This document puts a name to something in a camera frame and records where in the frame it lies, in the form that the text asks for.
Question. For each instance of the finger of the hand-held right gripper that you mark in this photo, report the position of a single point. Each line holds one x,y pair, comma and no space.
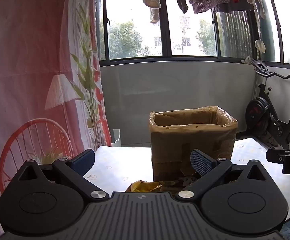
274,156

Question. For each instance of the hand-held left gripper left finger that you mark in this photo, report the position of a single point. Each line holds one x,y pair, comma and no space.
83,161

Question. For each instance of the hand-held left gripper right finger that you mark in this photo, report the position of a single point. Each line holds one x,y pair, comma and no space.
202,163

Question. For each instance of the brown cardboard box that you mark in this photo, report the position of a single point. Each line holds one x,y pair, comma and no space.
192,142

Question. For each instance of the brown crumpled snack packet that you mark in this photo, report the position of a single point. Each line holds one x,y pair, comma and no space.
182,182

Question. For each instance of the white plastic bin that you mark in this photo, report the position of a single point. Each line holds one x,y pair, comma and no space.
116,137

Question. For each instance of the black exercise bike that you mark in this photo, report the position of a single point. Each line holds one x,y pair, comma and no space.
259,110

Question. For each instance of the yellow orange snack packet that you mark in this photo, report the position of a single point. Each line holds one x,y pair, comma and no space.
145,187

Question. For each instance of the white rag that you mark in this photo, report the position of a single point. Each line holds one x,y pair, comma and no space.
247,60

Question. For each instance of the white hanging plastic bag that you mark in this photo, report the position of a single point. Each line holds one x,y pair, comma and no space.
259,45

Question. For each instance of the pink printed curtain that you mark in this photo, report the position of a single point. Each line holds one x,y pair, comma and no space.
22,67

